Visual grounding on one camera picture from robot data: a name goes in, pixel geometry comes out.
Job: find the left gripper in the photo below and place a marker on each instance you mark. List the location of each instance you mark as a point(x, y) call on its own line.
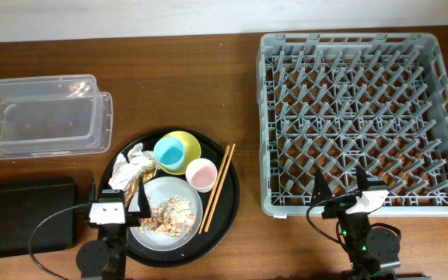
point(131, 220)

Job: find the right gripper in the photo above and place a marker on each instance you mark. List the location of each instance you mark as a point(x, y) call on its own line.
point(322, 190)

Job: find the brown foil wrapper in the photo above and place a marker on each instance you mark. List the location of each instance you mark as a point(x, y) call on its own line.
point(144, 178)

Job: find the white napkin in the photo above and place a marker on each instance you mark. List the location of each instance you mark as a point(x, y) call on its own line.
point(128, 168)

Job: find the blue plastic cup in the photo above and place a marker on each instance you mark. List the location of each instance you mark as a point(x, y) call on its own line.
point(169, 153)

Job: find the pink plastic cup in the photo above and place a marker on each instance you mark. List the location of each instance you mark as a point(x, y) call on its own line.
point(201, 174)

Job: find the yellow plastic bowl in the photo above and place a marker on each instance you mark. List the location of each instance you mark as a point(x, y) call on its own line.
point(192, 150)

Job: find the wooden chopstick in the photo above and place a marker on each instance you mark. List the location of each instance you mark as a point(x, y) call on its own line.
point(212, 195)
point(219, 188)

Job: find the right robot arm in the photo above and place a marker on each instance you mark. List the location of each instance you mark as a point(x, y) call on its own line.
point(372, 248)

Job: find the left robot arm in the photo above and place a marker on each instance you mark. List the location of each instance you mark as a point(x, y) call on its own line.
point(105, 257)

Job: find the white label on rack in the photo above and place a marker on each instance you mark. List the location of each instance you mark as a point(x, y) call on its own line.
point(280, 216)

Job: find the grey plastic dishwasher rack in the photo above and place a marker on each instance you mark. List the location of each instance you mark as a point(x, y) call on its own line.
point(341, 100)

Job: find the black rectangular waste bin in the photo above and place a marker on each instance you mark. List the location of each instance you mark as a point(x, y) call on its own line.
point(25, 204)

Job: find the clear plastic waste bin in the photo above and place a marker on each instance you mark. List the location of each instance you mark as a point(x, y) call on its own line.
point(60, 115)

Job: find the grey plate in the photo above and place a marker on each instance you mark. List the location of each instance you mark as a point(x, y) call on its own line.
point(158, 191)

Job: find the food scraps on plate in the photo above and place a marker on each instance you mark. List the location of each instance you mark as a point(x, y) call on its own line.
point(172, 218)

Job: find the round black serving tray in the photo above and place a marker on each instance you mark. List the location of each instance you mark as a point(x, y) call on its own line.
point(222, 220)

